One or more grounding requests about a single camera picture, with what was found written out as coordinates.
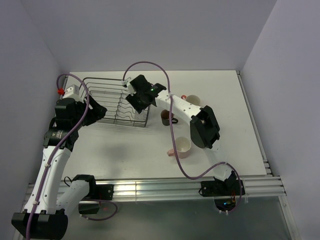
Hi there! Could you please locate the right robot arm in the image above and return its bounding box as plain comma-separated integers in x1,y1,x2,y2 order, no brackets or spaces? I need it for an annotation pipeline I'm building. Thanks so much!
122,74,244,197

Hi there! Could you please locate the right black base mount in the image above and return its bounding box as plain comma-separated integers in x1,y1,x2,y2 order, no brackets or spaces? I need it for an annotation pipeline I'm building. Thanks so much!
198,180,246,197

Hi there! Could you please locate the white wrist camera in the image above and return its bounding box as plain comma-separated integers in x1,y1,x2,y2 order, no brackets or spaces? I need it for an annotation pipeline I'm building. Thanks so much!
57,84,84,103
121,77,132,91

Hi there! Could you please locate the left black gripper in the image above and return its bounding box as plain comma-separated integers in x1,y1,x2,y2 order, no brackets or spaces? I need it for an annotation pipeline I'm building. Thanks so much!
71,95,107,130

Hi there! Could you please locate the orange mug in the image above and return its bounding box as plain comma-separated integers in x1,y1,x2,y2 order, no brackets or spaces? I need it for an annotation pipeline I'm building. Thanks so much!
181,95,201,106

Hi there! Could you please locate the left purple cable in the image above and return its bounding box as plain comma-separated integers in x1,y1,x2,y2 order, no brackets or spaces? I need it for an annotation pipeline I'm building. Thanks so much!
24,73,90,237

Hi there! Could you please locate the dark grey mug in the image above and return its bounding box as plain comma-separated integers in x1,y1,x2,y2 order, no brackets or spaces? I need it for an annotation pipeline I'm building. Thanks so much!
160,109,179,126

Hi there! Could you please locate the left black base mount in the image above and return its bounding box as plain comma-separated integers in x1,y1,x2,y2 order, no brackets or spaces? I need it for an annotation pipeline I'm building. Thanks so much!
96,184,114,201

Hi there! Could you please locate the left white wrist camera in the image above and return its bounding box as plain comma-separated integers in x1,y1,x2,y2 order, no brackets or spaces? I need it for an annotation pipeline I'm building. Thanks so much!
57,84,84,103

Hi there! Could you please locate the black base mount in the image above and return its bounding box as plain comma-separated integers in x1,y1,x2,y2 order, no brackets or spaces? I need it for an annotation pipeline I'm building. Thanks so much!
96,184,114,201
198,180,246,197

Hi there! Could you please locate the purple cable under table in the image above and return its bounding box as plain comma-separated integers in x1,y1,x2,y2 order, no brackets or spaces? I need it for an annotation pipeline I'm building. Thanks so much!
79,199,118,222

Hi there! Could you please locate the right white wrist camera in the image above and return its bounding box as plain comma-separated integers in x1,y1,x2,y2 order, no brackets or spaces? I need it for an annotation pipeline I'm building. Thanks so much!
121,77,132,91

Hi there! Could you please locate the dark wire dish rack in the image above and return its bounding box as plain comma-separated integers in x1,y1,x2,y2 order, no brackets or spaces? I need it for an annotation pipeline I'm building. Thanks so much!
83,76,150,128

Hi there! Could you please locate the pink mug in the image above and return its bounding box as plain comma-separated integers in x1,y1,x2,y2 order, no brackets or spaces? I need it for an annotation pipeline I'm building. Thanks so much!
175,136,192,159

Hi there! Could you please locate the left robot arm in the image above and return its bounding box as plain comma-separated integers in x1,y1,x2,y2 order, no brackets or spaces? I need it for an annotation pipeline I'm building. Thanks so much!
11,96,107,240

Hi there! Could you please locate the clear glass cup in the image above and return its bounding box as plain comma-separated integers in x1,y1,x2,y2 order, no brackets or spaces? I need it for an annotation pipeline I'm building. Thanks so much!
134,110,148,124

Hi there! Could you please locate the aluminium rail frame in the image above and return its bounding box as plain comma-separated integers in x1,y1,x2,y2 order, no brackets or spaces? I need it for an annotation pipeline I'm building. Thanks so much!
24,174,288,203

